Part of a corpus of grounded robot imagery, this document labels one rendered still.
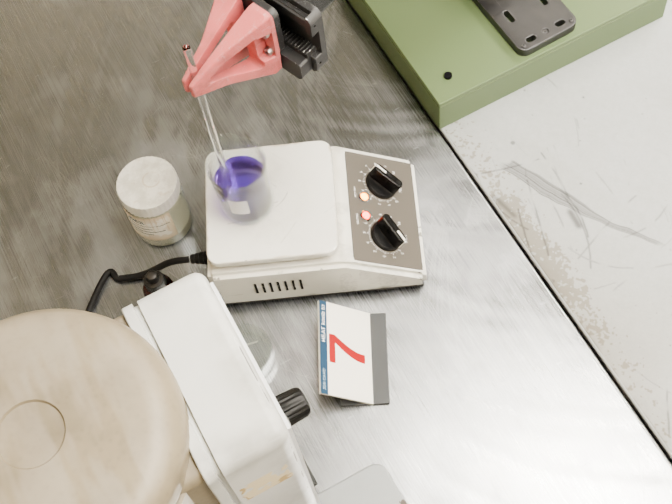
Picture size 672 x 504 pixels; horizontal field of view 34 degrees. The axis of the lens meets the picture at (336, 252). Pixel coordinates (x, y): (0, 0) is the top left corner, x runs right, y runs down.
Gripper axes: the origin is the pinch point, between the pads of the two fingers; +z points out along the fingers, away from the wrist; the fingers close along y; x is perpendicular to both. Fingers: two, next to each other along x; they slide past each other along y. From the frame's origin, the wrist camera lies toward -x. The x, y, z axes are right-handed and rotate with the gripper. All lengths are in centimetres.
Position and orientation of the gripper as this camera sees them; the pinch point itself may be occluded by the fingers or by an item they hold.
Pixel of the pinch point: (195, 82)
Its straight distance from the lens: 85.5
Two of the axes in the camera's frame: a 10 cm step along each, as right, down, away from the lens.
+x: 0.8, 4.5, 8.9
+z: -6.5, 7.0, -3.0
